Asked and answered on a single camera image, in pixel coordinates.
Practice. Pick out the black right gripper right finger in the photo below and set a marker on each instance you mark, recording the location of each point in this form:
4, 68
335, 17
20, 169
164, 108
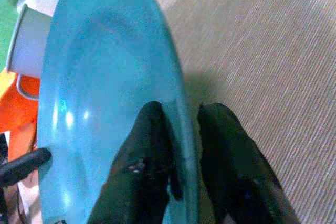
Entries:
236, 166

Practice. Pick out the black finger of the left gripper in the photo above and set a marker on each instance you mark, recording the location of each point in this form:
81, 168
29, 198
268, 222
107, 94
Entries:
23, 162

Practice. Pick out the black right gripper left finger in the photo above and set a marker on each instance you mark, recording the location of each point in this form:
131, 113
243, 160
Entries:
141, 166

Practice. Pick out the blue plate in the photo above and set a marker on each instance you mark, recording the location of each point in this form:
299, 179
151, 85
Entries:
110, 90

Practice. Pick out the orange cloth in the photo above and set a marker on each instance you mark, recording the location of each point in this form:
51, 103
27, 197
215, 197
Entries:
15, 108

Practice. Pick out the beige woven placemat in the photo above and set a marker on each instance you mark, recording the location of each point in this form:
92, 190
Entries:
262, 77

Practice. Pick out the white mug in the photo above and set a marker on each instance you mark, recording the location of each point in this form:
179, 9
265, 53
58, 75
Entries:
30, 37

